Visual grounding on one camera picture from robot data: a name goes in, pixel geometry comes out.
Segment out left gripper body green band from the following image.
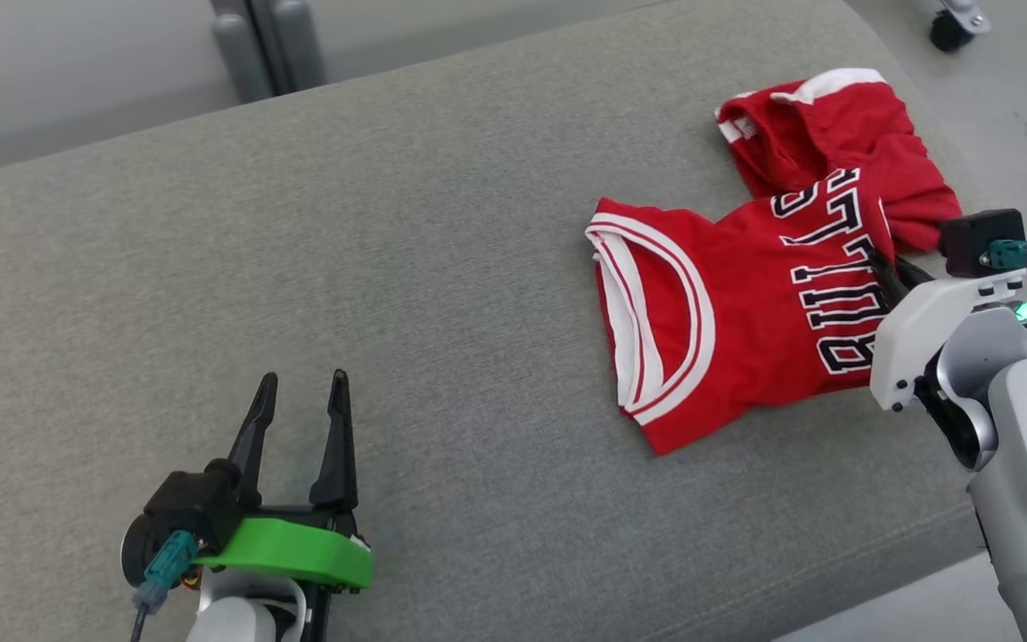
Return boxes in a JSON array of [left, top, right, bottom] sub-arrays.
[[196, 502, 374, 642]]

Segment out grey metal partition post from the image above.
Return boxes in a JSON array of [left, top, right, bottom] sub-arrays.
[[209, 0, 281, 95]]

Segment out grey round post foot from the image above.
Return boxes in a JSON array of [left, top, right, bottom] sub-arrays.
[[212, 12, 272, 104], [271, 0, 329, 91]]

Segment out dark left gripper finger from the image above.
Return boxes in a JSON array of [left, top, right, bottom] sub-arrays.
[[308, 368, 360, 515], [226, 372, 280, 511]]

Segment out red shorts white side stripe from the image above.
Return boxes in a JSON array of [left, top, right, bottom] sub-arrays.
[[714, 68, 964, 254]]

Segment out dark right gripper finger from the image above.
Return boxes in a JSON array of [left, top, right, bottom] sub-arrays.
[[865, 249, 912, 310], [894, 256, 936, 290]]

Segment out red Bulls basketball jersey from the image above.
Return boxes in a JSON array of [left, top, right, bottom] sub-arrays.
[[584, 168, 903, 457]]

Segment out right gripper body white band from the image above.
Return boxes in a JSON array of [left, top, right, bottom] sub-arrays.
[[868, 270, 1027, 413]]

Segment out black caster wheel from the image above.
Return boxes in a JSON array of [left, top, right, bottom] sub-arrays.
[[927, 0, 992, 54]]

